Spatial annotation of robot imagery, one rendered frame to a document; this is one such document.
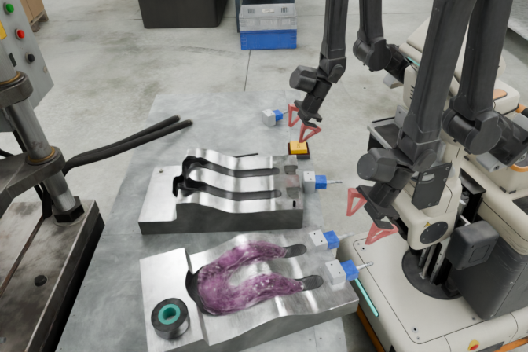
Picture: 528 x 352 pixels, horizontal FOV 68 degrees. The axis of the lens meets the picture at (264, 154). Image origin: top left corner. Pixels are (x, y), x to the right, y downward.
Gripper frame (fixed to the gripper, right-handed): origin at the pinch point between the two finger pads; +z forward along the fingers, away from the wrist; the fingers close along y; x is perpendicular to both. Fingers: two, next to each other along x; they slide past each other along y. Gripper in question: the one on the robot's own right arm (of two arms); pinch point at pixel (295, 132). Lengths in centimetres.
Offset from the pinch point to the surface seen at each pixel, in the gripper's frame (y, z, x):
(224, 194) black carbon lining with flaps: 9.7, 21.8, -19.7
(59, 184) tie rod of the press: -7, 39, -65
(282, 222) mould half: 21.5, 20.3, -3.7
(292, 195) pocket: 14.3, 14.8, 0.3
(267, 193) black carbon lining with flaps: 12.9, 16.7, -7.6
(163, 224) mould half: 11, 35, -35
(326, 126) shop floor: -131, 54, 114
